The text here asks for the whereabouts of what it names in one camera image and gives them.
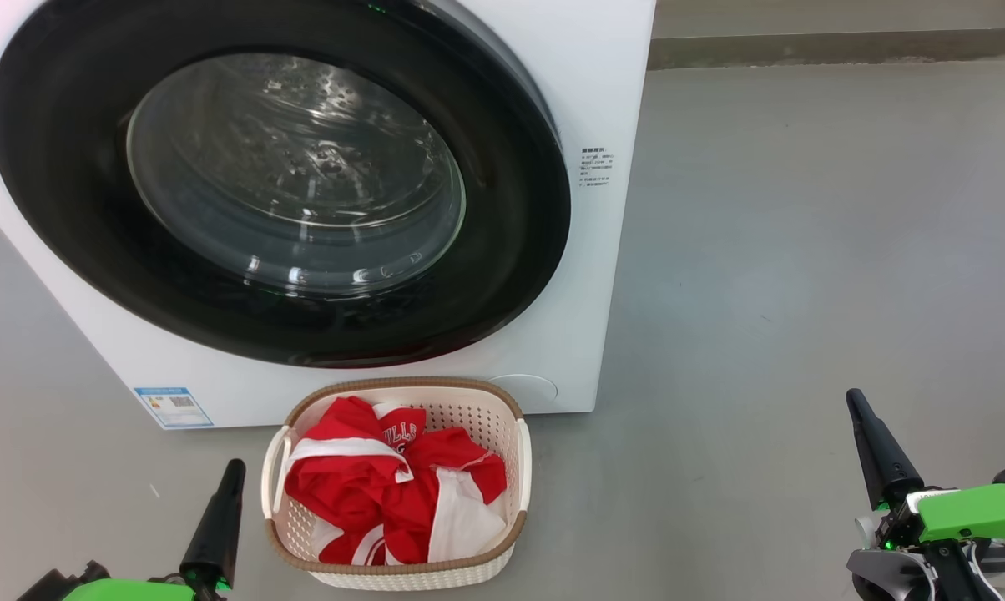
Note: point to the white front-load washing machine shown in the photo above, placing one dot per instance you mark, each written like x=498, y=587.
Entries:
x=611, y=292

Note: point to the round white drain filter cover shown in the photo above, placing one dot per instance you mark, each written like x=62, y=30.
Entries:
x=536, y=388

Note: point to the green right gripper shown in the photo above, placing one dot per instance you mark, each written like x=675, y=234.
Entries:
x=970, y=513

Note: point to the grey wall baseboard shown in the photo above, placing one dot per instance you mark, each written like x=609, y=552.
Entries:
x=845, y=50

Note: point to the blue energy label sticker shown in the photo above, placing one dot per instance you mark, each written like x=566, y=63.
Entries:
x=173, y=407

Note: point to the black round washer door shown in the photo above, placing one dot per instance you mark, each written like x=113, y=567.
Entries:
x=511, y=225

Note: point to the cream basket with brown rim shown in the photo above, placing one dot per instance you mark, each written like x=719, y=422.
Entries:
x=486, y=417

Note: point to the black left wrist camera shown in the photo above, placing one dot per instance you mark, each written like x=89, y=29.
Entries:
x=60, y=584

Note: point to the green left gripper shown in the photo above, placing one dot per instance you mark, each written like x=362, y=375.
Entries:
x=127, y=593

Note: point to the red and white jersey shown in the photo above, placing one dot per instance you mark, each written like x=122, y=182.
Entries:
x=344, y=492

